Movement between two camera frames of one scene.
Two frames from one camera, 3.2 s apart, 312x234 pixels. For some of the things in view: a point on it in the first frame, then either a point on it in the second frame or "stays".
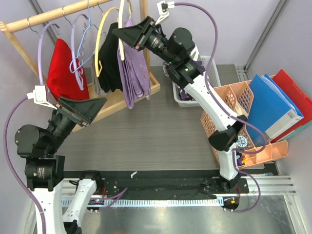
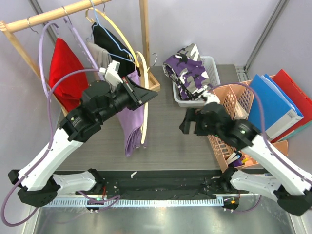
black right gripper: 136,36 to 192,115
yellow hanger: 99,73 to 101,12
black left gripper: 84,110 to 137,95
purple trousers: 134,70 to 131,122
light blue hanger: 86,60 to 97,22
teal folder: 296,130 stays
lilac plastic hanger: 76,60 to 82,42
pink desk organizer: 239,96 stays
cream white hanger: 120,40 to 146,111
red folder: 299,99 stays
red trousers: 61,80 stays
